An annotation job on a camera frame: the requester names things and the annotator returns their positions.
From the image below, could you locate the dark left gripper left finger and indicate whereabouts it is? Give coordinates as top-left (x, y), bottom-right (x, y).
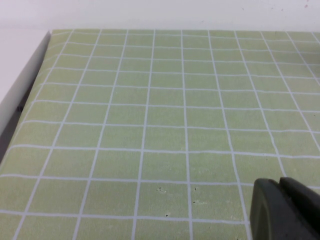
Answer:
top-left (249, 177), bottom-right (320, 240)

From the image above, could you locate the green white-grid tablecloth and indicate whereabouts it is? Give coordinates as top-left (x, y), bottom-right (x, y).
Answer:
top-left (0, 28), bottom-right (320, 240)

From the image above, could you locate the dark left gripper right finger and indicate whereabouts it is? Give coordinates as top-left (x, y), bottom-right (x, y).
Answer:
top-left (278, 176), bottom-right (320, 234)

